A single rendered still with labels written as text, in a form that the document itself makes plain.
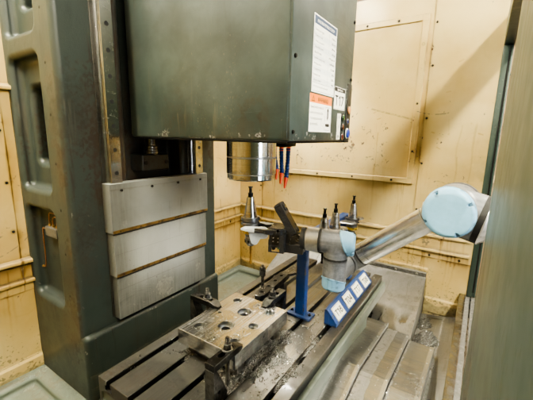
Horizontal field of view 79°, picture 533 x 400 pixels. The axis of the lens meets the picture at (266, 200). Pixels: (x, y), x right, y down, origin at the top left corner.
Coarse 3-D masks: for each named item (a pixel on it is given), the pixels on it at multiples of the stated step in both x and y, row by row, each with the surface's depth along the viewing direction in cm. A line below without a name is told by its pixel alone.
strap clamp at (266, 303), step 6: (270, 294) 119; (276, 294) 120; (282, 294) 122; (264, 300) 117; (270, 300) 117; (276, 300) 119; (282, 300) 124; (264, 306) 115; (270, 306) 116; (276, 306) 124; (282, 306) 124
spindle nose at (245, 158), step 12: (228, 144) 100; (240, 144) 97; (252, 144) 96; (264, 144) 97; (276, 144) 103; (228, 156) 101; (240, 156) 98; (252, 156) 97; (264, 156) 98; (228, 168) 102; (240, 168) 98; (252, 168) 98; (264, 168) 99; (240, 180) 99; (252, 180) 99; (264, 180) 100
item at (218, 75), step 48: (144, 0) 103; (192, 0) 93; (240, 0) 84; (288, 0) 77; (336, 0) 96; (144, 48) 107; (192, 48) 95; (240, 48) 86; (288, 48) 79; (336, 48) 101; (144, 96) 110; (192, 96) 98; (240, 96) 88; (288, 96) 81
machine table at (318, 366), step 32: (256, 288) 149; (288, 288) 150; (320, 288) 150; (384, 288) 164; (320, 320) 124; (352, 320) 129; (160, 352) 104; (192, 352) 106; (288, 352) 105; (320, 352) 106; (128, 384) 91; (160, 384) 91; (192, 384) 92; (256, 384) 92; (288, 384) 92; (320, 384) 100
